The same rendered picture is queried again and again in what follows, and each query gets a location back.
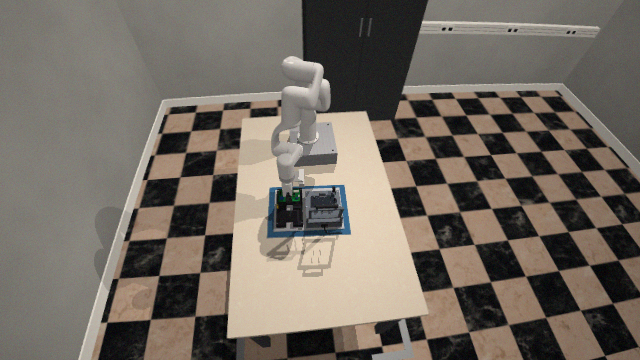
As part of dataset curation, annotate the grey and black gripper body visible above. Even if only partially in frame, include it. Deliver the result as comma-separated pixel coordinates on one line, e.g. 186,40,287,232
282,182,293,197

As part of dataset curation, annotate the green circuit board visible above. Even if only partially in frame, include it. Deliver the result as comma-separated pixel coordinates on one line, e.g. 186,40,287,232
278,189,300,202

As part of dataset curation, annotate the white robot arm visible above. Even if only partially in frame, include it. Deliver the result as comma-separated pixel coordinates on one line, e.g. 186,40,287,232
271,56,330,187

